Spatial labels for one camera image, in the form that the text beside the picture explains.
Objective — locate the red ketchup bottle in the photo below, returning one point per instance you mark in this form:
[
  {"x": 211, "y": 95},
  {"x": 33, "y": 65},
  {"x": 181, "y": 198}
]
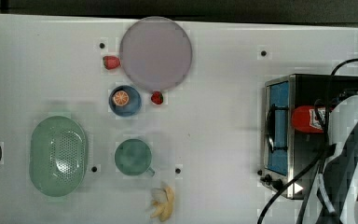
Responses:
[{"x": 309, "y": 119}]

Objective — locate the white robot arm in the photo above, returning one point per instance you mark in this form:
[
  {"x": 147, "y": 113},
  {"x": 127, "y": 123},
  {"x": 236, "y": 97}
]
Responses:
[{"x": 334, "y": 193}]

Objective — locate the steel toaster oven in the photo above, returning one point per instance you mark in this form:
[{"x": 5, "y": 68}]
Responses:
[{"x": 286, "y": 152}]

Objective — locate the red strawberry near bowl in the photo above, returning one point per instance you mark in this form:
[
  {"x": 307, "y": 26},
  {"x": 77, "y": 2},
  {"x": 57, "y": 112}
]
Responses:
[{"x": 157, "y": 98}]

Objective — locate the blue bowl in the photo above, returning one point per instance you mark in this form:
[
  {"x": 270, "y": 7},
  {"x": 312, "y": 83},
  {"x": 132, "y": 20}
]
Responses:
[{"x": 134, "y": 105}]

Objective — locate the orange slice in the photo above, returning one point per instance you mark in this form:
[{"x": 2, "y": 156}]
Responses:
[{"x": 120, "y": 98}]

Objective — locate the lilac round plate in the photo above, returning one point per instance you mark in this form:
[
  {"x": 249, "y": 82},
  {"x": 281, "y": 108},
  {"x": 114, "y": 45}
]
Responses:
[{"x": 156, "y": 54}]

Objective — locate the green mug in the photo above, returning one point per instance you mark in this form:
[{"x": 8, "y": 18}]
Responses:
[{"x": 133, "y": 157}]

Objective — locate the red strawberry near plate edge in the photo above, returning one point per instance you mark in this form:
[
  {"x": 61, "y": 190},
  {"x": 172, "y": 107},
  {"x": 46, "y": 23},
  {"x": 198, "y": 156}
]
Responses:
[{"x": 111, "y": 62}]

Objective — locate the peeled banana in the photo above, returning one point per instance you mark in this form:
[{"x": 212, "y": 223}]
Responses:
[{"x": 163, "y": 201}]

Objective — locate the green colander basket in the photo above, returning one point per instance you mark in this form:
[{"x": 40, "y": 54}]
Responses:
[{"x": 58, "y": 156}]

